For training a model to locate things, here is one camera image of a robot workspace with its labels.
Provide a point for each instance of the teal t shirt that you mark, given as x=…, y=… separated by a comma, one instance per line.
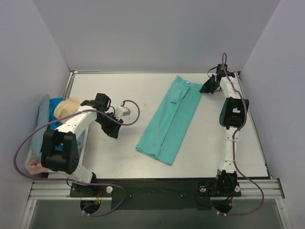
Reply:
x=166, y=130

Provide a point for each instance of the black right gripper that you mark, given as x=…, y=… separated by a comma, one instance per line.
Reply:
x=212, y=84

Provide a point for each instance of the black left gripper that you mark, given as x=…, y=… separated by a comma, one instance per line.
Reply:
x=110, y=124

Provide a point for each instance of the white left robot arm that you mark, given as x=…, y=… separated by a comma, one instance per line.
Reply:
x=60, y=151

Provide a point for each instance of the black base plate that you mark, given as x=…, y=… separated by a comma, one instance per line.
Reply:
x=160, y=193

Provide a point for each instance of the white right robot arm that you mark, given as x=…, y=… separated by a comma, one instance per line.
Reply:
x=232, y=118

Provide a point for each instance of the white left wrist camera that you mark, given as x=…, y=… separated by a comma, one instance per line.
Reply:
x=121, y=111

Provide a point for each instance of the pink t shirt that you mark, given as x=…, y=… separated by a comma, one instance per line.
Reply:
x=34, y=167

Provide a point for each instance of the aluminium frame rail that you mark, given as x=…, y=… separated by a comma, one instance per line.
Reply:
x=59, y=190

